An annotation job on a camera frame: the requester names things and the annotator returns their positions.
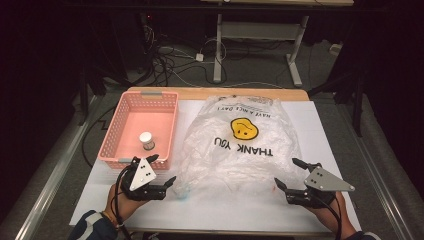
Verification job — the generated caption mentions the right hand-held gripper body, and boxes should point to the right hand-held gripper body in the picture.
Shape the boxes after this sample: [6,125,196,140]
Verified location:
[285,162,355,209]

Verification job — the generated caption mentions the tangle of floor cables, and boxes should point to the tangle of floor cables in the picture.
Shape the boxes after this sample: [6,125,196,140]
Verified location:
[139,13,231,88]

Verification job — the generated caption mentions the white power strip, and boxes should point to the white power strip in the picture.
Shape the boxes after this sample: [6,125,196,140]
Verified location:
[328,43,344,57]

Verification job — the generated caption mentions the aluminium rail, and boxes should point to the aluminium rail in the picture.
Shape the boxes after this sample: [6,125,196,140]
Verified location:
[0,95,103,240]
[334,99,424,240]

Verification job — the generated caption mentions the hand-held gripper black cable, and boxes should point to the hand-held gripper black cable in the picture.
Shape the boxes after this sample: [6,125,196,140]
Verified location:
[113,165,135,240]
[313,192,343,240]

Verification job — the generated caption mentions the small jar with white lid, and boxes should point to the small jar with white lid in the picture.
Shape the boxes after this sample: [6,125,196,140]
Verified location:
[139,131,156,151]

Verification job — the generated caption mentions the clear plastic bag yellow smiley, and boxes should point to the clear plastic bag yellow smiley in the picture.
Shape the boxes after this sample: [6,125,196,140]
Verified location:
[173,94,305,202]

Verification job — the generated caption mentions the pink plastic basket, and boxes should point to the pink plastic basket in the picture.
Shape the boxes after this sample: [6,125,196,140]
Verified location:
[97,90,180,171]

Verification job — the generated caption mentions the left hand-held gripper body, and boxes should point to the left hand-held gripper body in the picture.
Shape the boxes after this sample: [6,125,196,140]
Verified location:
[120,156,168,202]

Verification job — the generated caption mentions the white metal desk frame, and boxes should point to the white metal desk frame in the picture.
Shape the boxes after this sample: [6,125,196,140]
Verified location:
[199,0,355,88]

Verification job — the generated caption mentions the black metal stand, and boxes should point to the black metal stand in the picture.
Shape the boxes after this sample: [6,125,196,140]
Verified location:
[308,63,369,138]
[77,59,133,127]

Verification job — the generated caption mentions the right hand-held gripper black cable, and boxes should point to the right hand-held gripper black cable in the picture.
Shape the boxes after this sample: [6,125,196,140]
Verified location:
[313,192,343,240]

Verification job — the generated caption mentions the orange wrist bracelet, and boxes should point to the orange wrist bracelet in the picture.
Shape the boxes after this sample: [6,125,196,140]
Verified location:
[101,210,118,228]

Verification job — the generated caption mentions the person's right hand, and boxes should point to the person's right hand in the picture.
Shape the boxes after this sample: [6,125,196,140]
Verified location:
[308,191,358,238]

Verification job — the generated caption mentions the black floor cable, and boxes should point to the black floor cable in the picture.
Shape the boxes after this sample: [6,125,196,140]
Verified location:
[81,105,118,168]

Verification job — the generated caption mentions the person's left hand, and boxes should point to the person's left hand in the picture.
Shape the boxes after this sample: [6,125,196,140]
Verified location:
[103,183,149,225]

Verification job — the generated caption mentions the left hand-held gripper black cable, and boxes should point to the left hand-held gripper black cable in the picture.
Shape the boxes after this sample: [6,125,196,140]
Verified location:
[113,165,135,240]

